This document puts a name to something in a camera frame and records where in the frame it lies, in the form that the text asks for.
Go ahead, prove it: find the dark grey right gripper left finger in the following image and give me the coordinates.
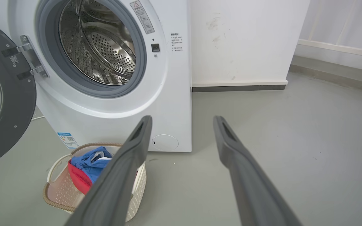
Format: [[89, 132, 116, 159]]
[[64, 115, 153, 226]]

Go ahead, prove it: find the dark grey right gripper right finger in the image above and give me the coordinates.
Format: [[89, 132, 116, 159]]
[[213, 116, 303, 226]]

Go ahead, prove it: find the dark round washer door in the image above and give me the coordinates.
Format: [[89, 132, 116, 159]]
[[0, 14, 37, 171]]

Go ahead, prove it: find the white front-load washing machine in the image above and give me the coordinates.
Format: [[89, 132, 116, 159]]
[[0, 0, 193, 153]]

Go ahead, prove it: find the metal door hinge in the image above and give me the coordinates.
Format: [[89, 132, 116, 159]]
[[1, 35, 49, 81]]

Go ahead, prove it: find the blue garment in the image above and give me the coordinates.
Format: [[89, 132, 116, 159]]
[[71, 146, 114, 184]]

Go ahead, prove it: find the red garment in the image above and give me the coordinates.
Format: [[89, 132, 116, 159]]
[[68, 159, 94, 195]]

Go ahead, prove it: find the white woven laundry basket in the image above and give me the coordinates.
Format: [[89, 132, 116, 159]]
[[43, 143, 147, 223]]

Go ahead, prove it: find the round white filter cover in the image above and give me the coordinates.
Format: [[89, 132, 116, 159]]
[[152, 134, 179, 151]]

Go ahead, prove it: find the blue energy label sticker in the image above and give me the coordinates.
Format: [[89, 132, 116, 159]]
[[57, 132, 80, 150]]

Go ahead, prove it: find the warning label sticker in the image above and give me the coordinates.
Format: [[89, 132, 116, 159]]
[[130, 0, 155, 35]]

